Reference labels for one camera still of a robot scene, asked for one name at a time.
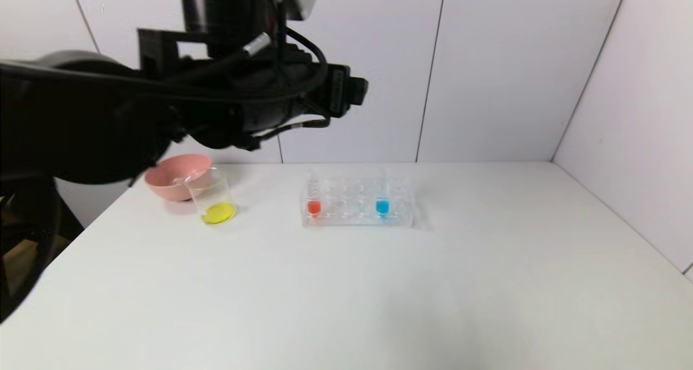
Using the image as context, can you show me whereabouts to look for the long black camera cable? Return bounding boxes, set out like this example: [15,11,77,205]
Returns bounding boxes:
[238,26,332,143]

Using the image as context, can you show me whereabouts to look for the clear acrylic test tube rack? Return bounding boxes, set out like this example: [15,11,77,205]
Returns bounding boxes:
[300,176,416,229]

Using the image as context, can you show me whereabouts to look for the blue pigment test tube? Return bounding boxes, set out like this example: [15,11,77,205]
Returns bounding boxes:
[375,168,391,219]

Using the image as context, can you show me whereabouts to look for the pink bowl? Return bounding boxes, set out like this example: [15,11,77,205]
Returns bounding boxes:
[144,154,213,202]

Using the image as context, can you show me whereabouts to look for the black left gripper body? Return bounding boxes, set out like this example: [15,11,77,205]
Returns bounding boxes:
[243,54,351,132]

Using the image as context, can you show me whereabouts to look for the red pigment test tube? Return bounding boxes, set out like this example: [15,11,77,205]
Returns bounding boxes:
[306,170,324,219]

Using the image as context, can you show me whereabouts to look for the clear glass beaker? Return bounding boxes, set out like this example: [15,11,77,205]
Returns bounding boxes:
[185,167,237,225]

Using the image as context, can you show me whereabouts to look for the dark office chair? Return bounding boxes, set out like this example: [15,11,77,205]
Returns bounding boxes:
[0,186,85,323]

